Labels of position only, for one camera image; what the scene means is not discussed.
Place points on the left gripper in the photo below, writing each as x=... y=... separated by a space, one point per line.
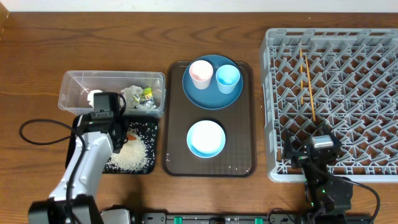
x=123 y=121

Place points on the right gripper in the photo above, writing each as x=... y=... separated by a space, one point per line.
x=300 y=157

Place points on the white tissue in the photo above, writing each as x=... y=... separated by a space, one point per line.
x=90 y=97

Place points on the orange carrot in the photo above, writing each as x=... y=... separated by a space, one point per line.
x=131 y=137

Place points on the white paper ball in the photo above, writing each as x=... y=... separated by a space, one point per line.
x=132 y=95

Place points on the green snack wrapper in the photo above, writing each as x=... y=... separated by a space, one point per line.
x=144 y=100

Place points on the pile of white rice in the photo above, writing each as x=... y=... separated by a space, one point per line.
x=132 y=155

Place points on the light blue bowl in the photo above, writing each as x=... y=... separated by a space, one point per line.
x=206 y=139

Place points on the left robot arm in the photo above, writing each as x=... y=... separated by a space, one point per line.
x=95 y=137

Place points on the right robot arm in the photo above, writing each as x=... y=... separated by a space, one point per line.
x=330 y=196

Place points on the black waste tray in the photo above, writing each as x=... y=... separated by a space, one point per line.
x=150 y=124

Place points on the grey dishwasher rack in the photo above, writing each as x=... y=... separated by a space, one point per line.
x=354 y=84

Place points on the right wooden chopstick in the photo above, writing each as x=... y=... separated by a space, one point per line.
x=310 y=89

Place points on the clear plastic bin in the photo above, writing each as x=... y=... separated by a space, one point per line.
x=77 y=85

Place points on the brown serving tray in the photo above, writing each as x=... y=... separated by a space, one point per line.
x=238 y=157

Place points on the light blue cup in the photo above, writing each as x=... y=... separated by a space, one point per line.
x=227 y=77

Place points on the dark blue plate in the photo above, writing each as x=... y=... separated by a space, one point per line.
x=217 y=95

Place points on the pink cup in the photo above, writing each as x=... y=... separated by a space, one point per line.
x=201 y=73

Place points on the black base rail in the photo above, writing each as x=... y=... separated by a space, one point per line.
x=123 y=215

